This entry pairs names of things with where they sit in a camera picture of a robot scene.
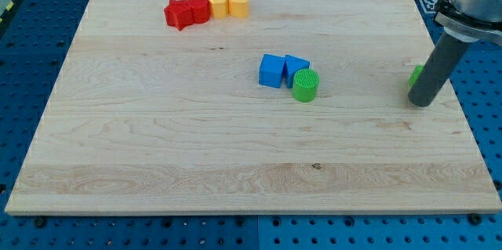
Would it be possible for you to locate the yellow heart block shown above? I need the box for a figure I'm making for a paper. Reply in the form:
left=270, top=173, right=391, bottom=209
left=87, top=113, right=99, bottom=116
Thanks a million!
left=228, top=0, right=249, bottom=18

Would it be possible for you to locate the black white fiducial tag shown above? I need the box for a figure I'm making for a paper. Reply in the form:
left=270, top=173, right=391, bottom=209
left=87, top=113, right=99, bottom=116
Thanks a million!
left=418, top=0, right=438, bottom=14

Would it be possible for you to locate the red cylinder block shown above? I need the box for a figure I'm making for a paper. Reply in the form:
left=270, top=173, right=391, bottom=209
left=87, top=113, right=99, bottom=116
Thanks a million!
left=187, top=0, right=211, bottom=24

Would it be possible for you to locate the green cylinder block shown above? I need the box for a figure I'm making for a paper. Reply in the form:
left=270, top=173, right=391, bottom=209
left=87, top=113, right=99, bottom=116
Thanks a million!
left=292, top=69, right=320, bottom=103

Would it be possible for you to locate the red star block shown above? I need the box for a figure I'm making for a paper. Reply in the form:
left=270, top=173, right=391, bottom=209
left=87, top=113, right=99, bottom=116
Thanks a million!
left=164, top=0, right=195, bottom=31

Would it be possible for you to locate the yellow hexagon block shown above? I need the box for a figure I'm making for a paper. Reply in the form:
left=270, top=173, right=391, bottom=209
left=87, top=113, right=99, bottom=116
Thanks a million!
left=208, top=0, right=229, bottom=19

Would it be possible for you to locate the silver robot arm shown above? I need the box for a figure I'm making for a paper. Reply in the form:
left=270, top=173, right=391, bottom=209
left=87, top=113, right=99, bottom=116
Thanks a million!
left=435, top=0, right=501, bottom=45

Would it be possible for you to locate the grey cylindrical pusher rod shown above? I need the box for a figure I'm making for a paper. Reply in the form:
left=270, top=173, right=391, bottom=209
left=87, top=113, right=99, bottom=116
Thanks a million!
left=408, top=32, right=471, bottom=107

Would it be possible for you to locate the blue triangle block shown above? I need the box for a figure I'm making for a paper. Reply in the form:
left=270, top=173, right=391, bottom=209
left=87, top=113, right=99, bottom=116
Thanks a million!
left=283, top=55, right=311, bottom=89

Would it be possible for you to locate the green star block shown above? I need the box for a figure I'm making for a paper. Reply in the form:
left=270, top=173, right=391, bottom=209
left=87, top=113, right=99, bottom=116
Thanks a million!
left=408, top=64, right=424, bottom=87

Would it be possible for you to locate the blue cube block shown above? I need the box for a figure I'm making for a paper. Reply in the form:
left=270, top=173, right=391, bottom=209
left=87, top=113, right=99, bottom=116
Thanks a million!
left=259, top=54, right=286, bottom=88

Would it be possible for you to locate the light wooden board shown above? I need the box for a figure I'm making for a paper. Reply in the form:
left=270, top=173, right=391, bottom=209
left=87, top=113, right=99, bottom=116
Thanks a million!
left=5, top=0, right=501, bottom=216

